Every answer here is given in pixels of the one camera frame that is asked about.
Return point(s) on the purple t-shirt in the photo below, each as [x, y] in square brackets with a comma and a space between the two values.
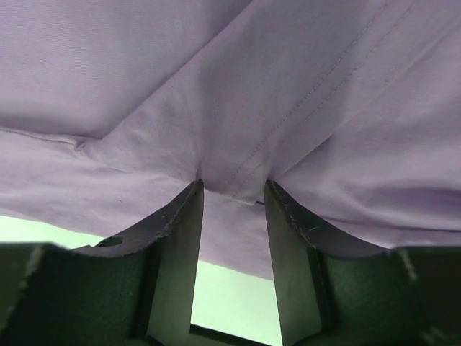
[110, 108]

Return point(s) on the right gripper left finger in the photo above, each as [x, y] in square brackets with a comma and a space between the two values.
[133, 288]

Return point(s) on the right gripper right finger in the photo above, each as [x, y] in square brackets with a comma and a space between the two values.
[335, 289]

